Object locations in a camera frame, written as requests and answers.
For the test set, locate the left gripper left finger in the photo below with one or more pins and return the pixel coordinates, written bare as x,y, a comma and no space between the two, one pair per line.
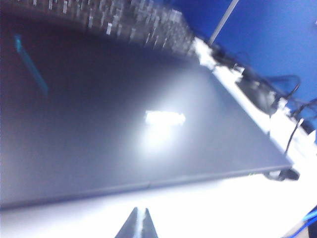
131,230

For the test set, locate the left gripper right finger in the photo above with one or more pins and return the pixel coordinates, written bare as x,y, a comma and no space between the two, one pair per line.
149,230

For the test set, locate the black Hasee laptop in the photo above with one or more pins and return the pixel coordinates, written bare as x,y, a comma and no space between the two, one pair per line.
99,111

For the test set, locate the black grey computer mouse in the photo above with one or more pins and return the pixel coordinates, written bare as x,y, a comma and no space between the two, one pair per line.
257,94

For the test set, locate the black desktop keyboard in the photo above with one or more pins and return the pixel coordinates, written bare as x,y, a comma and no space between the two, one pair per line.
148,19

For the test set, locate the blue office partition panel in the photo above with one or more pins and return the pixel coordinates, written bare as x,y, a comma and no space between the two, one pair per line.
272,37
198,15

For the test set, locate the silver partition post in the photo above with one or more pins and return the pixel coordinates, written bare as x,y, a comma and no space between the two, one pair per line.
223,22

